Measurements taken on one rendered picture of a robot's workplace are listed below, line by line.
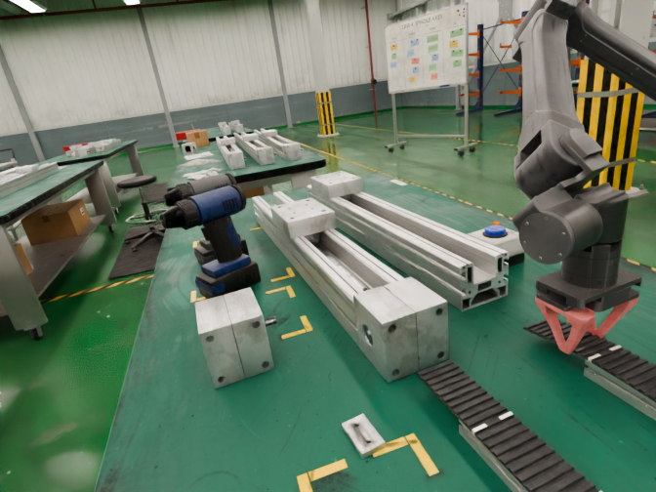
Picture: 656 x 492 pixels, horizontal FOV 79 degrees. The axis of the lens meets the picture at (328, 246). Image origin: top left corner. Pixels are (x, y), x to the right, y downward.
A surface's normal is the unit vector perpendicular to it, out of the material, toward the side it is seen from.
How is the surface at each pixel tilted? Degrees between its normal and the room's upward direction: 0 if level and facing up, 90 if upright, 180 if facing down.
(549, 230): 90
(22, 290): 90
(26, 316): 90
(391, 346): 90
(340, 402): 0
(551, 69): 40
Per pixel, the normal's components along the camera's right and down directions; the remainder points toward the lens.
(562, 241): -0.85, 0.29
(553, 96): 0.21, -0.54
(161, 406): -0.14, -0.92
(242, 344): 0.35, 0.30
